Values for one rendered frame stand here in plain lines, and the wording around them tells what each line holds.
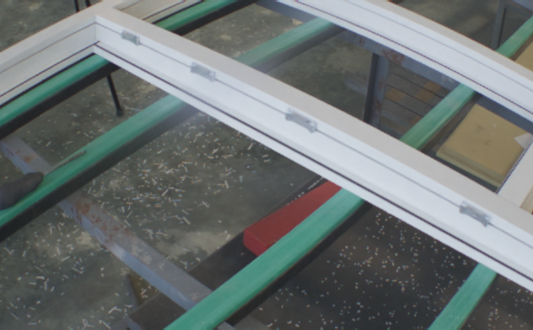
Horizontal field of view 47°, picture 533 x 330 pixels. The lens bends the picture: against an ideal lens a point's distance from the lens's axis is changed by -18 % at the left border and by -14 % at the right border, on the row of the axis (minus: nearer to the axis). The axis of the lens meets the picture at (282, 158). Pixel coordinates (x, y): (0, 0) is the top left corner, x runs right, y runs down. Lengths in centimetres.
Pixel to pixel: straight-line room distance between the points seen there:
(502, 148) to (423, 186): 66
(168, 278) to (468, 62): 71
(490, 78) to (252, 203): 118
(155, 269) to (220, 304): 13
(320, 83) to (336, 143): 189
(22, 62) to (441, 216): 77
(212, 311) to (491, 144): 94
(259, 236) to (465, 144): 54
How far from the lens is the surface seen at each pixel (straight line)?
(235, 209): 225
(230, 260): 127
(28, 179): 98
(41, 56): 126
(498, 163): 154
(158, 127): 113
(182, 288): 90
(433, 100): 230
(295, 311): 119
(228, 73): 109
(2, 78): 122
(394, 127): 160
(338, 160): 101
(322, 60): 306
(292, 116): 103
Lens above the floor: 150
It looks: 37 degrees down
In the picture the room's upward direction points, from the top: 6 degrees clockwise
